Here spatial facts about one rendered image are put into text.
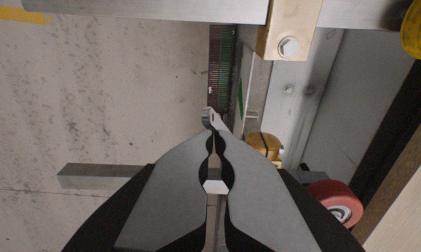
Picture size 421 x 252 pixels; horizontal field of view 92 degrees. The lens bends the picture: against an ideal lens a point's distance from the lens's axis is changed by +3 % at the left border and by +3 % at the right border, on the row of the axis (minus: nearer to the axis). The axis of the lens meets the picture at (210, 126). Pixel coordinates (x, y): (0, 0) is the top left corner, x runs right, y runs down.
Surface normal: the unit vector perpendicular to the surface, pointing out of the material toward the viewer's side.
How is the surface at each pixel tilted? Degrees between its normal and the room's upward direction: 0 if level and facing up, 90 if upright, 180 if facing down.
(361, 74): 90
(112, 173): 90
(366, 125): 90
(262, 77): 0
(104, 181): 0
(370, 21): 0
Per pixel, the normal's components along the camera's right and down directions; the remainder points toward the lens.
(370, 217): -1.00, -0.04
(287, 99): 0.00, 0.49
